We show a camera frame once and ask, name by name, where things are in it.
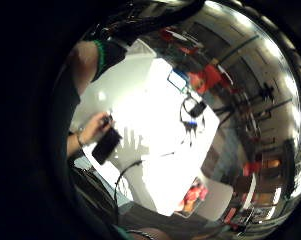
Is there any red colourful packet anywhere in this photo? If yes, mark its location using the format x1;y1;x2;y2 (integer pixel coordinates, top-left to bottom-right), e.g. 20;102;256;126
178;179;209;216

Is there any red chair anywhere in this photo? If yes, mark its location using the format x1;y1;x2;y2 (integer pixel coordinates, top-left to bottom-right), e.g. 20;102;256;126
242;160;263;177

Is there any red object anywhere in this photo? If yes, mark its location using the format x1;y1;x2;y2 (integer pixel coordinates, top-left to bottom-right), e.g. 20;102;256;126
188;64;234;95

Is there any blue framed white box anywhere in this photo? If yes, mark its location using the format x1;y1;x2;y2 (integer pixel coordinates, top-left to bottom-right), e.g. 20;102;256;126
166;69;190;93

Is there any black cable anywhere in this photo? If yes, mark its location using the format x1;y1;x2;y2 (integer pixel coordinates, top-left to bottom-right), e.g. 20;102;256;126
113;152;176;226

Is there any thin wrist bracelet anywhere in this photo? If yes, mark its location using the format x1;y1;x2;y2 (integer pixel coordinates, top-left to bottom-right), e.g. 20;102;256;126
75;132;85;148

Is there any black tripod stand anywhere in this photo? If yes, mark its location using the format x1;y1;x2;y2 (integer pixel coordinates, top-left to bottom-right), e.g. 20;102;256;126
213;82;293;126

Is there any the person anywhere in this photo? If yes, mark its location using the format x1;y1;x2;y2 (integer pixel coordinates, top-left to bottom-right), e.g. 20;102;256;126
47;63;124;240

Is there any black phone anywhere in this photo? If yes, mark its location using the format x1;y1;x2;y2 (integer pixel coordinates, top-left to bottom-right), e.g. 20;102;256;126
91;127;123;166

